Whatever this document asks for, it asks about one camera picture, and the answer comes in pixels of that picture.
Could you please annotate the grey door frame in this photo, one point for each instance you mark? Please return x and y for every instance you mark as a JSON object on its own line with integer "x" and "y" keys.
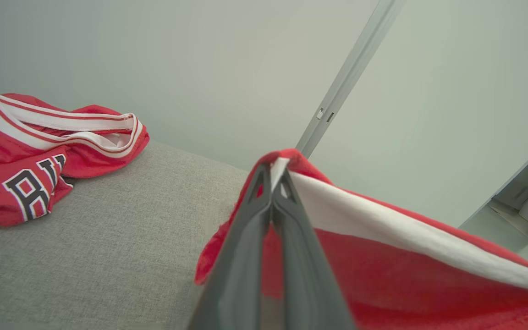
{"x": 502, "y": 188}

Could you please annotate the grey partition post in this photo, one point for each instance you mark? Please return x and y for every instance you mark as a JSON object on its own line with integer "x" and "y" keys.
{"x": 346, "y": 78}

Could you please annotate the red shorts with white stripes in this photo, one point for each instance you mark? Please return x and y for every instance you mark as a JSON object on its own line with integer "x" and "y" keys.
{"x": 406, "y": 279}

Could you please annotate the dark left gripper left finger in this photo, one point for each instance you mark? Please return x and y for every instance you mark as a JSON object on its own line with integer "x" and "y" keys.
{"x": 241, "y": 256}

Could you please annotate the grey fabric sofa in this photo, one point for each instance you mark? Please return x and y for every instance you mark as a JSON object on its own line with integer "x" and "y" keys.
{"x": 108, "y": 247}

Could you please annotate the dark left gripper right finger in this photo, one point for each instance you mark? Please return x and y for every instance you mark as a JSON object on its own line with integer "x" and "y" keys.
{"x": 303, "y": 275}

